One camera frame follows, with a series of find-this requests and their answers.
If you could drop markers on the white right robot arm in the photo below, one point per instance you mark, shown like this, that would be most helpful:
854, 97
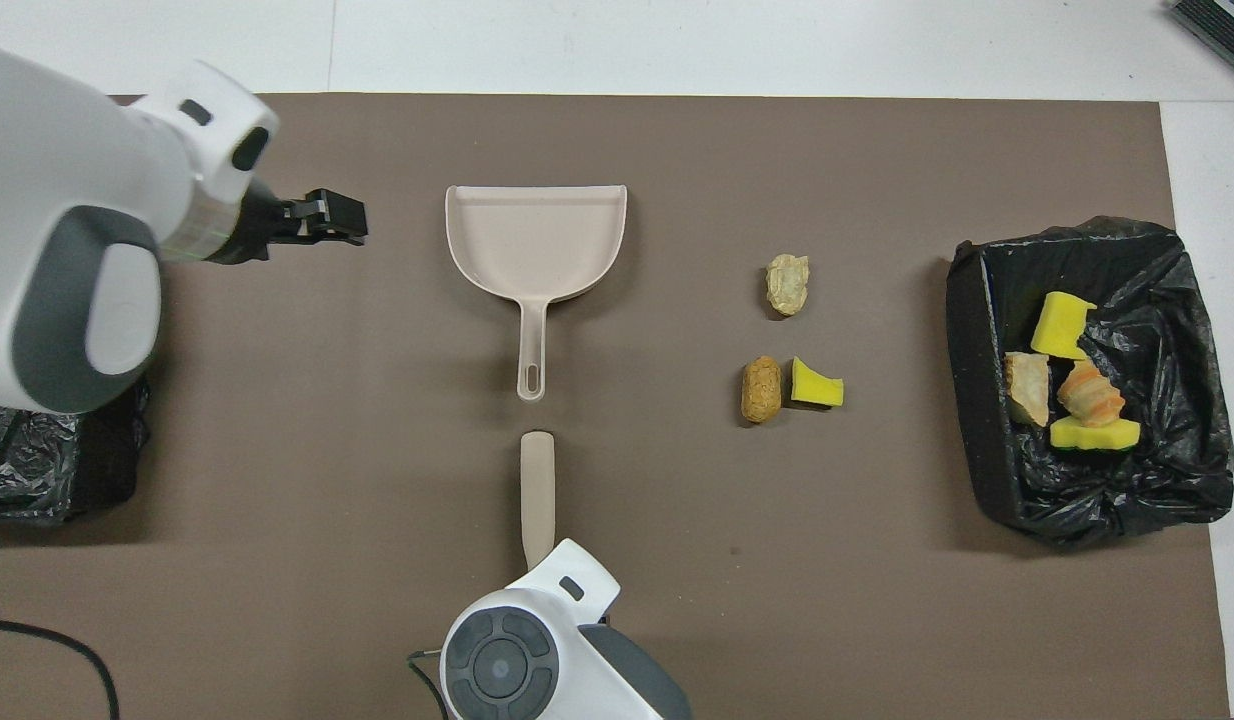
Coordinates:
517, 660

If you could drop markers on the brown oval toy bread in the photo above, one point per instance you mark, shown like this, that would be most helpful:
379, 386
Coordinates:
761, 390

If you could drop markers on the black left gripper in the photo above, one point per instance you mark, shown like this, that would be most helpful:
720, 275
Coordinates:
267, 225

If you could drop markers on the yellow sponge wedge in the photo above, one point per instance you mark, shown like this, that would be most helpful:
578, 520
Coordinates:
812, 385

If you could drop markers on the beige plastic dustpan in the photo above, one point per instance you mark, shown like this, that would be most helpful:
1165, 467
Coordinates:
537, 240

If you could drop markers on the notched yellow sponge piece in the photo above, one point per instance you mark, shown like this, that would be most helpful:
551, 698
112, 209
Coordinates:
1092, 435

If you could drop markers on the brown table mat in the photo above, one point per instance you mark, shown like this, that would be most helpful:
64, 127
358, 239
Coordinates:
327, 500

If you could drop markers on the small torn croissant piece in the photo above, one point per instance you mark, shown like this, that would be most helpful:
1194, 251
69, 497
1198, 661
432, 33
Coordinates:
787, 285

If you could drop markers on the beige hand brush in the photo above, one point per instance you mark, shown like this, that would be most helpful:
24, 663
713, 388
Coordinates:
538, 490

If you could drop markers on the black bagged bin pink mark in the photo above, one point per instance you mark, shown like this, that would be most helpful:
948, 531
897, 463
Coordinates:
37, 470

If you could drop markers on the dark ribbed device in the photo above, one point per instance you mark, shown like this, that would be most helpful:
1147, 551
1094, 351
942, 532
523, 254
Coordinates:
1227, 25

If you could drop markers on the pale torn bread chunk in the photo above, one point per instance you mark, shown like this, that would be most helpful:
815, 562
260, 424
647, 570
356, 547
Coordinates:
1027, 390

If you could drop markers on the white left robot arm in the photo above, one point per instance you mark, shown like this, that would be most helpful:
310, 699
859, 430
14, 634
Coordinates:
77, 180

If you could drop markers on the orange striped toy croissant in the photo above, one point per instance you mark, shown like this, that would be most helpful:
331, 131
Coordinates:
1089, 395

